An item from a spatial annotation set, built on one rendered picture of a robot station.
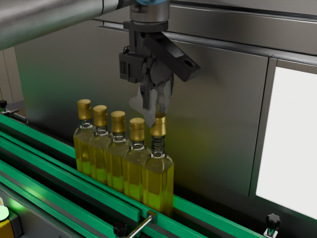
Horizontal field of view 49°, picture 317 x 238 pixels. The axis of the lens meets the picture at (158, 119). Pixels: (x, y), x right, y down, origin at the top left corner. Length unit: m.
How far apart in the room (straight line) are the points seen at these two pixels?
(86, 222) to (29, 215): 0.23
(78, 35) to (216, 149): 0.53
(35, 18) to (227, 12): 0.43
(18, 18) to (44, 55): 0.82
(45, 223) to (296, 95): 0.68
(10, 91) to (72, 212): 2.99
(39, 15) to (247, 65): 0.44
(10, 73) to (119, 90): 2.83
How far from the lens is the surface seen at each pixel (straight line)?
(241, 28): 0.73
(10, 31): 0.42
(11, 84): 3.77
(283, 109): 0.73
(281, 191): 0.82
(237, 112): 0.77
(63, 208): 0.91
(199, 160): 0.88
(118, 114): 0.81
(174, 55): 0.64
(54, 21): 0.43
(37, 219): 1.01
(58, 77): 1.21
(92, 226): 0.85
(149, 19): 0.64
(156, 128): 0.73
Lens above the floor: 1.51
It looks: 27 degrees down
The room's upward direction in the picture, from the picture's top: straight up
